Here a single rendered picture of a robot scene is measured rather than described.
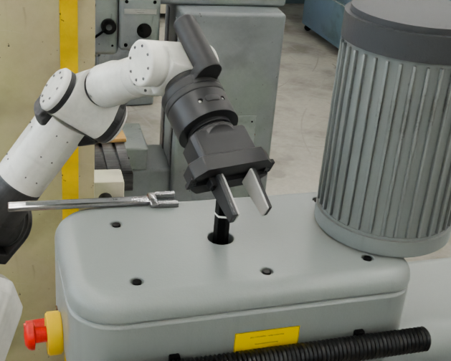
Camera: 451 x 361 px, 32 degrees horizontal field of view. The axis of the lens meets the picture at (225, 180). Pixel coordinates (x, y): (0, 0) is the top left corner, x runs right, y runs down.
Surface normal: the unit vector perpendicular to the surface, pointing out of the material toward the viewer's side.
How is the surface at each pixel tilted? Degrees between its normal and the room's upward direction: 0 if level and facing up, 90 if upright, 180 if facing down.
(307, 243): 0
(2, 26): 90
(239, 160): 30
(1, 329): 85
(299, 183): 0
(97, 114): 84
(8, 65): 90
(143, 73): 81
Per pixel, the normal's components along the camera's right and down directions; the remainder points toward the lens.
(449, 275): 0.08, -0.89
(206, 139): 0.32, -0.57
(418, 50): -0.24, 0.41
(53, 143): 0.32, 0.48
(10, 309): 0.92, 0.17
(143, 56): -0.78, 0.05
